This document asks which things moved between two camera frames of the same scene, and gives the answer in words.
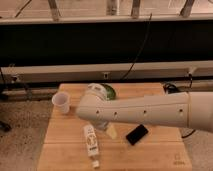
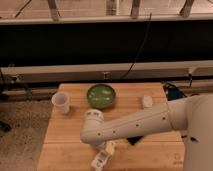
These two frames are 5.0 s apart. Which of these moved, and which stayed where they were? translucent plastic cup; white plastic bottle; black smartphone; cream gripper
Moved: cream gripper; white plastic bottle
Stayed: black smartphone; translucent plastic cup
